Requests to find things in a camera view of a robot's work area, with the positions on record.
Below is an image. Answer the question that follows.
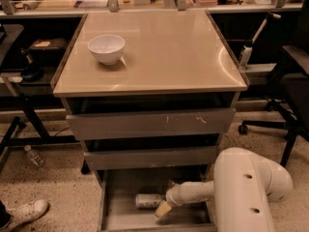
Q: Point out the black table frame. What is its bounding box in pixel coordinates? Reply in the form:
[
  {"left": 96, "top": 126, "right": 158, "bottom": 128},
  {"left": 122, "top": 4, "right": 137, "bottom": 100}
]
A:
[{"left": 0, "top": 23, "right": 78, "bottom": 172}]

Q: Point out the black office chair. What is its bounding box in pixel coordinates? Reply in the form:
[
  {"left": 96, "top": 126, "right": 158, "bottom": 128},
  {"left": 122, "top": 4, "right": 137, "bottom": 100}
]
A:
[{"left": 239, "top": 0, "right": 309, "bottom": 167}]

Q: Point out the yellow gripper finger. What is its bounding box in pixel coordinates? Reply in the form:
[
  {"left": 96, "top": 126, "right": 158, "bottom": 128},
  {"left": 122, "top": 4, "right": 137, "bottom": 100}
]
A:
[{"left": 154, "top": 200, "right": 173, "bottom": 218}]

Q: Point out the grey drawer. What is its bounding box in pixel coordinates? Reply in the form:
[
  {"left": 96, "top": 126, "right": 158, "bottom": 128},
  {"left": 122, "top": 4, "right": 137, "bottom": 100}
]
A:
[
  {"left": 84, "top": 146, "right": 217, "bottom": 170},
  {"left": 98, "top": 166, "right": 217, "bottom": 232},
  {"left": 67, "top": 108, "right": 236, "bottom": 140}
]

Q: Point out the grey middle drawer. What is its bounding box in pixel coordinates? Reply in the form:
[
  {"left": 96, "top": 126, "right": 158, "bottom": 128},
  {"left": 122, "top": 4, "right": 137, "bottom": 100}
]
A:
[{"left": 84, "top": 146, "right": 217, "bottom": 170}]

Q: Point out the white ceramic bowl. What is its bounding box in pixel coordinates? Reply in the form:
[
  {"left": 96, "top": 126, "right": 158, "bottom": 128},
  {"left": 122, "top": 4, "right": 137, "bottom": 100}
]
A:
[{"left": 88, "top": 35, "right": 126, "bottom": 65}]

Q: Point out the white sneaker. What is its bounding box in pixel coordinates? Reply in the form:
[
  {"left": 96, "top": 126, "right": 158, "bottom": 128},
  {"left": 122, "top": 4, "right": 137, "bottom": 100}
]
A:
[{"left": 0, "top": 199, "right": 49, "bottom": 232}]

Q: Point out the long workbench shelf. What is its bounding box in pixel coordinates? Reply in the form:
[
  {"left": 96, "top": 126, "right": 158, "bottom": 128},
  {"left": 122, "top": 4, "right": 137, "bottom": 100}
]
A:
[{"left": 0, "top": 4, "right": 302, "bottom": 18}]

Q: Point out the white spray bottle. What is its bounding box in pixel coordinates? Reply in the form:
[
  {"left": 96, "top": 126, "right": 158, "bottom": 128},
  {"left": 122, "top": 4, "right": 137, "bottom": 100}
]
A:
[{"left": 239, "top": 41, "right": 253, "bottom": 68}]

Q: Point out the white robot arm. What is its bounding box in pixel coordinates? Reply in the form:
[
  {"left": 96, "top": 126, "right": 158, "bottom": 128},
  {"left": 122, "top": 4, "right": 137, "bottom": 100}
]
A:
[{"left": 155, "top": 147, "right": 294, "bottom": 232}]

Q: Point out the grey top drawer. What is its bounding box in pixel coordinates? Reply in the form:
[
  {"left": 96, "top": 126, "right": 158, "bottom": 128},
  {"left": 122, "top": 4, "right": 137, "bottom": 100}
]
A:
[{"left": 67, "top": 108, "right": 236, "bottom": 140}]

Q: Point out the grey bottom drawer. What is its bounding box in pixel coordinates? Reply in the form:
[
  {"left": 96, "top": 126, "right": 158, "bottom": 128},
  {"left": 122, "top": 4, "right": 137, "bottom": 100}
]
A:
[{"left": 98, "top": 166, "right": 217, "bottom": 232}]

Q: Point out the grey drawer cabinet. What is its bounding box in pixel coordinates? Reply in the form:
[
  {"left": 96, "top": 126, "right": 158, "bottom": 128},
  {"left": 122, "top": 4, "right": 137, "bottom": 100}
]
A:
[{"left": 50, "top": 9, "right": 250, "bottom": 232}]

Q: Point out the plastic bottle on floor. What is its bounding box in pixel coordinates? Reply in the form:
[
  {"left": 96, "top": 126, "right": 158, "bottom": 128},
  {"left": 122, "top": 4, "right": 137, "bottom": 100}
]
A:
[{"left": 24, "top": 145, "right": 44, "bottom": 167}]

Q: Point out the black box on shelf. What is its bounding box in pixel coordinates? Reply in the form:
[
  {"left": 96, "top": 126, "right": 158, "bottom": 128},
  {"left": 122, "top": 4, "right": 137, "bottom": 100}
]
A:
[{"left": 29, "top": 38, "right": 68, "bottom": 51}]

